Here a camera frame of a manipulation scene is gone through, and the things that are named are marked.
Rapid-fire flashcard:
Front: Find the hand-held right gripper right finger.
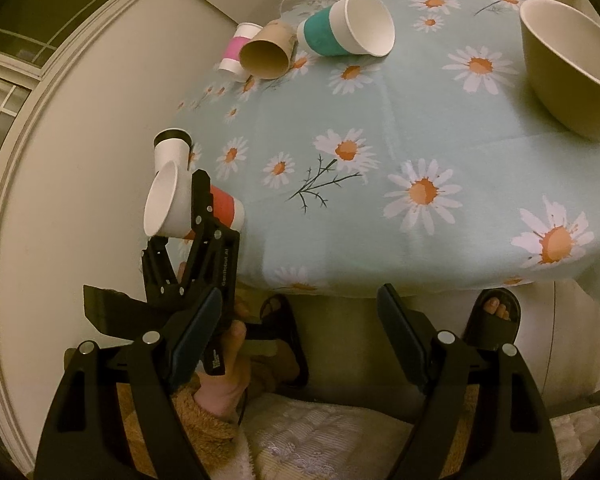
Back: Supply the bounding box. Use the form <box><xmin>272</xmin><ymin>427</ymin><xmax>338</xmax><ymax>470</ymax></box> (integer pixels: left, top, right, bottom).
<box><xmin>376</xmin><ymin>283</ymin><xmax>565</xmax><ymax>480</ymax></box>

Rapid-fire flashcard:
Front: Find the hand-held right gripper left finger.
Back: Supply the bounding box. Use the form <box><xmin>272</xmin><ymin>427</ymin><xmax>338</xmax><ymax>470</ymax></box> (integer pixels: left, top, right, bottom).
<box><xmin>32</xmin><ymin>286</ymin><xmax>224</xmax><ymax>480</ymax></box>

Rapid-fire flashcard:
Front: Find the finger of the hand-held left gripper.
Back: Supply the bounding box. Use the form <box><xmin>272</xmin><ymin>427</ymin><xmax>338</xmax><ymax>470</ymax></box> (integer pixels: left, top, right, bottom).
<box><xmin>140</xmin><ymin>236</ymin><xmax>184</xmax><ymax>302</ymax></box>
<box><xmin>179</xmin><ymin>169</ymin><xmax>222</xmax><ymax>287</ymax></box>

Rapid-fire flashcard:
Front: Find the red and white paper cup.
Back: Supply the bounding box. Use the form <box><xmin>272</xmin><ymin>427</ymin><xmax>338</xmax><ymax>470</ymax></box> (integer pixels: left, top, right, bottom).
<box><xmin>143</xmin><ymin>160</ymin><xmax>245</xmax><ymax>239</ymax></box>

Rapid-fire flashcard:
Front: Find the person's left forearm fuzzy sleeve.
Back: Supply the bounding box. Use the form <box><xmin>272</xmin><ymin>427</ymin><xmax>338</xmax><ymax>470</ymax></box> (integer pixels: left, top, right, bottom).
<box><xmin>115</xmin><ymin>374</ymin><xmax>254</xmax><ymax>480</ymax></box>

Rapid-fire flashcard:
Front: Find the white cup with black rim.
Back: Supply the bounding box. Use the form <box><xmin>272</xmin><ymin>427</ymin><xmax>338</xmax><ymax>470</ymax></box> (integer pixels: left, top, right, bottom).
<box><xmin>153</xmin><ymin>129</ymin><xmax>194</xmax><ymax>171</ymax></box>

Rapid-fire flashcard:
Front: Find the pink and white paper cup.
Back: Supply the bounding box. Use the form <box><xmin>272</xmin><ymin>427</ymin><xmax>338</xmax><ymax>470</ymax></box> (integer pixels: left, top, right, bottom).
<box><xmin>218</xmin><ymin>22</ymin><xmax>264</xmax><ymax>84</ymax></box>

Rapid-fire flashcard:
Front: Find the brown paper cup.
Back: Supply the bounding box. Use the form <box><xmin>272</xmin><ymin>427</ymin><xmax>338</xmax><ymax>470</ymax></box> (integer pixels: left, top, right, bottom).
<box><xmin>239</xmin><ymin>19</ymin><xmax>300</xmax><ymax>81</ymax></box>

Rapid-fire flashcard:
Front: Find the teal and white paper cup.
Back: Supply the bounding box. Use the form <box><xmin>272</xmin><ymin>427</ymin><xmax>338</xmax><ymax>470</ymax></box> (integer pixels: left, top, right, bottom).
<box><xmin>296</xmin><ymin>0</ymin><xmax>397</xmax><ymax>59</ymax></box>

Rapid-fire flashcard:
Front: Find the person's left hand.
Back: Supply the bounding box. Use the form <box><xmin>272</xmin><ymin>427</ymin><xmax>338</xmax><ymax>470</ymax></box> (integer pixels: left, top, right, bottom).
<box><xmin>194</xmin><ymin>300</ymin><xmax>254</xmax><ymax>413</ymax></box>

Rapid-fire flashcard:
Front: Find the person's left foot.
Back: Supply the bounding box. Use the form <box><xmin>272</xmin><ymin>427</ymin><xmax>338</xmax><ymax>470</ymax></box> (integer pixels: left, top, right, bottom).
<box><xmin>260</xmin><ymin>296</ymin><xmax>303</xmax><ymax>381</ymax></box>

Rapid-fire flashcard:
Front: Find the person's foot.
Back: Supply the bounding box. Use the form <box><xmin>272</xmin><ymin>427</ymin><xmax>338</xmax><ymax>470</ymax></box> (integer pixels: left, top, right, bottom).
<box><xmin>482</xmin><ymin>297</ymin><xmax>512</xmax><ymax>322</ymax></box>
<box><xmin>260</xmin><ymin>296</ymin><xmax>303</xmax><ymax>381</ymax></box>

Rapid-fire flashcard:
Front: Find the black sandal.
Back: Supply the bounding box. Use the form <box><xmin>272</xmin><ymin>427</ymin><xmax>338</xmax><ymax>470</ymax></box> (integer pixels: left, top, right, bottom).
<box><xmin>461</xmin><ymin>287</ymin><xmax>524</xmax><ymax>352</ymax></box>
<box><xmin>256</xmin><ymin>293</ymin><xmax>311</xmax><ymax>389</ymax></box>

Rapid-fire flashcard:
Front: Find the person's right foot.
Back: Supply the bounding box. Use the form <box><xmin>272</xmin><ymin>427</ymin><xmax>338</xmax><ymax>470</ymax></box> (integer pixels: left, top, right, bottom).
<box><xmin>482</xmin><ymin>297</ymin><xmax>512</xmax><ymax>322</ymax></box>

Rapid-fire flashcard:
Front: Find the white quilted robe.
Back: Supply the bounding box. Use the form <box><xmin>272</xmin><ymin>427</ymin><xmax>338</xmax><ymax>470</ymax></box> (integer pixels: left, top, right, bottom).
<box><xmin>240</xmin><ymin>392</ymin><xmax>600</xmax><ymax>480</ymax></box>

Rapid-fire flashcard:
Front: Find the light blue daisy tablecloth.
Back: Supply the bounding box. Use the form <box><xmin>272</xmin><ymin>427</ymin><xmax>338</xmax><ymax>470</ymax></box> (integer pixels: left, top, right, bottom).
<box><xmin>177</xmin><ymin>0</ymin><xmax>600</xmax><ymax>297</ymax></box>

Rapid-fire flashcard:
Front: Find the white framed window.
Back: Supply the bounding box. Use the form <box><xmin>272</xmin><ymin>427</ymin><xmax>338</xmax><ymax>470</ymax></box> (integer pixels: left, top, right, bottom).
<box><xmin>0</xmin><ymin>0</ymin><xmax>153</xmax><ymax>221</ymax></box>

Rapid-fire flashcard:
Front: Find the large beige bowl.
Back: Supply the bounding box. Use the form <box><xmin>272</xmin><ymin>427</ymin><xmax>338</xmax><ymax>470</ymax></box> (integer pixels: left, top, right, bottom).
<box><xmin>519</xmin><ymin>0</ymin><xmax>600</xmax><ymax>141</ymax></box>

